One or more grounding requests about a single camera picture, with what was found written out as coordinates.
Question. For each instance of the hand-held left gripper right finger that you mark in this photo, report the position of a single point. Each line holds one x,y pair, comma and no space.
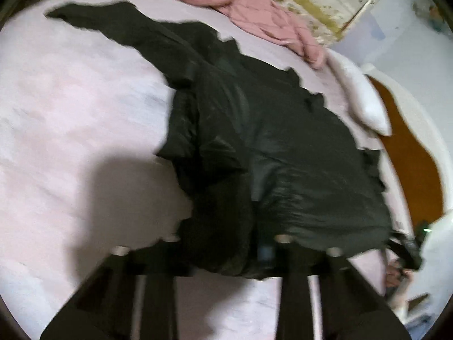
295,290

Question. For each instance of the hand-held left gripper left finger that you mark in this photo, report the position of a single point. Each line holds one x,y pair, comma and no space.
159,290

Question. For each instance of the black puffer jacket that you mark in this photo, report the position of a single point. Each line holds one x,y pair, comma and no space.
265,131

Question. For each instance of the person's right hand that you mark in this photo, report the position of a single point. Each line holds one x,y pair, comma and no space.
393,274

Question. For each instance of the white and wooden headboard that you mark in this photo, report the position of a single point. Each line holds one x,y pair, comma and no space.
407,141

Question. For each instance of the white pillow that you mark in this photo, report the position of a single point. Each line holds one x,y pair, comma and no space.
364,99

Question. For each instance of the bed with pink sheet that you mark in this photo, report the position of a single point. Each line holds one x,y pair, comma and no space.
70,113

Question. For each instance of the pink checked quilt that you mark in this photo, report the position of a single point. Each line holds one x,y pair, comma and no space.
247,7

